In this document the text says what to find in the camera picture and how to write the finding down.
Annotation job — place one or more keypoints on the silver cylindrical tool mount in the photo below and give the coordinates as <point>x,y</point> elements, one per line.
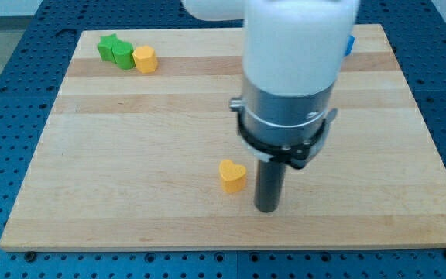
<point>290,130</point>

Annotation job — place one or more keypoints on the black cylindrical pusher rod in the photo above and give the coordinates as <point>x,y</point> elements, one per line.
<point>269,182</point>

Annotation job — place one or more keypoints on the yellow heart block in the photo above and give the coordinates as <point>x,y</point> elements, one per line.
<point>233,177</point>

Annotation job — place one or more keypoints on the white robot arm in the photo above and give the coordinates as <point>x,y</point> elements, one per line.
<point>292,55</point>

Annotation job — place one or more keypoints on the yellow hexagon block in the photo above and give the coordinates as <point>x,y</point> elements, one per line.
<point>145,59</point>

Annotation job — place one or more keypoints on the blue block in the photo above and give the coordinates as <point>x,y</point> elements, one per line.
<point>351,41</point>

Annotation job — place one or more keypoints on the wooden board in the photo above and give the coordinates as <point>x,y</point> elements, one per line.
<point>129,161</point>

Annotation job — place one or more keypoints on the green cylinder block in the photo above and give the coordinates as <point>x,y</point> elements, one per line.
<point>122,52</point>

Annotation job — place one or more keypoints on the green star block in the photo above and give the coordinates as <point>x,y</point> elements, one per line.
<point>105,47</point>

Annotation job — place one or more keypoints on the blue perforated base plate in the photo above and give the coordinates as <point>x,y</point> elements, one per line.
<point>29,84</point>

